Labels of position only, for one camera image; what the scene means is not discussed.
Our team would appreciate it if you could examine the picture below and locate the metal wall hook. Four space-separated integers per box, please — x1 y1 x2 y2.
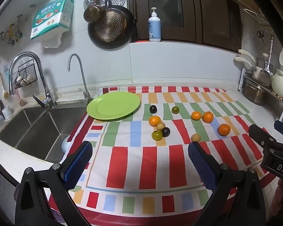
15 14 24 39

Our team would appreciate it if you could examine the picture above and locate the stainless steel pot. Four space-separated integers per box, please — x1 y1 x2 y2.
243 79 268 106

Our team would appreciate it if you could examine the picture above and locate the metal dish rack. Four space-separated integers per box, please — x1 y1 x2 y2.
238 68 283 123

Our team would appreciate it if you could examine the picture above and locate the person's right hand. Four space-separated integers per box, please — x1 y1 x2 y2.
271 176 283 211

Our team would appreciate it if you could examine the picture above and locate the striped colourful tablecloth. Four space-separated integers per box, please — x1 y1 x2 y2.
48 86 277 226

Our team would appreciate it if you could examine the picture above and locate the green plate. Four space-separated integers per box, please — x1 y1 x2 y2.
86 91 141 120

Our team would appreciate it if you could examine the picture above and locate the white pump soap bottle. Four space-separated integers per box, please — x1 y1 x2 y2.
148 7 161 42

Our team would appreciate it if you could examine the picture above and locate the black frying pan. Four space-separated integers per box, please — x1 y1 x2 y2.
87 0 135 50

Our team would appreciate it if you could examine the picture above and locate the slender chrome faucet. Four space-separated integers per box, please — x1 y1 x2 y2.
68 54 92 104

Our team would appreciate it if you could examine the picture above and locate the kitchen paper towel pack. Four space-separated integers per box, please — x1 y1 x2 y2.
30 0 75 48

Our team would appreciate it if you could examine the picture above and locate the white-handled knife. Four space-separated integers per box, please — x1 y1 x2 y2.
238 49 256 63
234 56 255 70

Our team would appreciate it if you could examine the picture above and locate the brass colander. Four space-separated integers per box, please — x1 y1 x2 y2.
93 9 128 41

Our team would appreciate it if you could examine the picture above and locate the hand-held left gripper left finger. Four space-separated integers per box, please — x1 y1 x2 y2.
15 141 93 226

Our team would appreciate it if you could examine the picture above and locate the steel lidded pot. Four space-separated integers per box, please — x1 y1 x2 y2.
255 53 270 76

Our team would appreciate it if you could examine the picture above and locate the black wire basket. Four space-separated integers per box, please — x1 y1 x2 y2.
14 59 38 89

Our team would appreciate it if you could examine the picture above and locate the white bowl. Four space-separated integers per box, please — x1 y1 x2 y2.
61 134 72 153

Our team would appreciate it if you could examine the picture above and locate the brass ladle pot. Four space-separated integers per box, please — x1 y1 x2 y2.
83 0 106 23

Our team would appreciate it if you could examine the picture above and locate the dark brown window frame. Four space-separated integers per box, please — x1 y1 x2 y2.
127 0 242 52

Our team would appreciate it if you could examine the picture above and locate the large chrome pull-down faucet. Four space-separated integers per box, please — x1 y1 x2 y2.
9 51 57 109

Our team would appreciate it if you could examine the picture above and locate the cream ceramic jug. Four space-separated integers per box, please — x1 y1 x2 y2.
271 69 283 99

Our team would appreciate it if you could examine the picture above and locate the stainless steel sink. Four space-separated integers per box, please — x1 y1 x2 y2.
0 106 90 164

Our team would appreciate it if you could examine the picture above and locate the metal slotted spatula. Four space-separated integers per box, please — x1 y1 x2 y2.
257 35 274 86

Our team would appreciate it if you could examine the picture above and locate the white wire hanger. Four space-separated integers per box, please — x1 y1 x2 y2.
243 8 270 25

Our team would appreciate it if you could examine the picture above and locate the yellow wall hook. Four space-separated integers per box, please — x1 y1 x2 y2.
0 24 17 46

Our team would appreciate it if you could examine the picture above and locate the white cup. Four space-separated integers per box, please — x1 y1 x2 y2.
2 106 13 119

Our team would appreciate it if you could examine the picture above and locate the long-handled dish brush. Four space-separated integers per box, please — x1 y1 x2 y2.
0 72 10 99

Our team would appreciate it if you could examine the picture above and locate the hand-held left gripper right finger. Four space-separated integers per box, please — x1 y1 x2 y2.
188 141 267 226

